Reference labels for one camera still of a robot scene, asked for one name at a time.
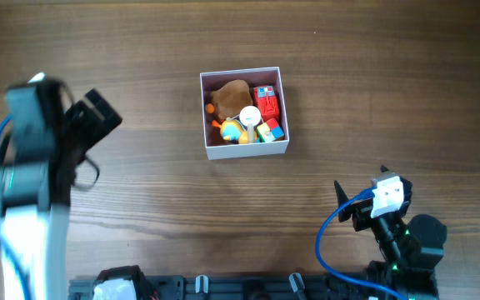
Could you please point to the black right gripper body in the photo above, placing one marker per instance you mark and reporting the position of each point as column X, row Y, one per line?
column 361, row 212

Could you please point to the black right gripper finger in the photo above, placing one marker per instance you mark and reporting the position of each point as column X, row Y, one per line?
column 384, row 169
column 342, row 198

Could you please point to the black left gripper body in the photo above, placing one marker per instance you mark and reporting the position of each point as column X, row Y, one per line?
column 84, row 129

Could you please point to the colourful puzzle cube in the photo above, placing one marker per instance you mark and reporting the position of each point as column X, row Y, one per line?
column 270, row 131

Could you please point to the white wooden rattle drum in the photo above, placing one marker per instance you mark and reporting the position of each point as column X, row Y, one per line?
column 249, row 115

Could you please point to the brown plush toy with carrot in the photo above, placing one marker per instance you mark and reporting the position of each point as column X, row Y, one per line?
column 229, row 100

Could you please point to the red toy fire truck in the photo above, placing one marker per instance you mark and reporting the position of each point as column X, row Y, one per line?
column 266, row 100

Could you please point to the orange blue duck toy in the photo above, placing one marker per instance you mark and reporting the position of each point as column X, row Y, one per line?
column 233, row 131

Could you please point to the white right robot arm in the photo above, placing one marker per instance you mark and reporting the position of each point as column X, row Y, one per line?
column 410, row 250

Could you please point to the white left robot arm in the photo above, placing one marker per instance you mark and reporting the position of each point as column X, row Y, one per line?
column 50, row 136

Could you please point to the white box pink interior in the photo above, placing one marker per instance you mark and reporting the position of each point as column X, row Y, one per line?
column 216, row 148

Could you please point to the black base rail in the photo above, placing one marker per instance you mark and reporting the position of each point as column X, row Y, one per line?
column 293, row 287

